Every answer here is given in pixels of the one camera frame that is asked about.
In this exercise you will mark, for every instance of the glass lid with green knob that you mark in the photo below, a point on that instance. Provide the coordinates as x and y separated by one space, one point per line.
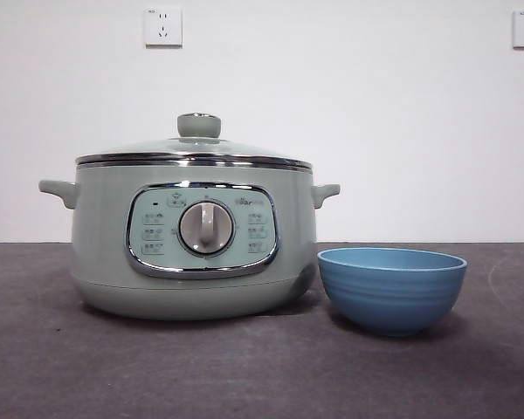
198 126

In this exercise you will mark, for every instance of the pale green electric steamer pot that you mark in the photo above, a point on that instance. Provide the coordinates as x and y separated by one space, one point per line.
105 218

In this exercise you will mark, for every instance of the blue ribbed bowl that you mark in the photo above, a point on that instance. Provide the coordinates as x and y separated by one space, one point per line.
393 297

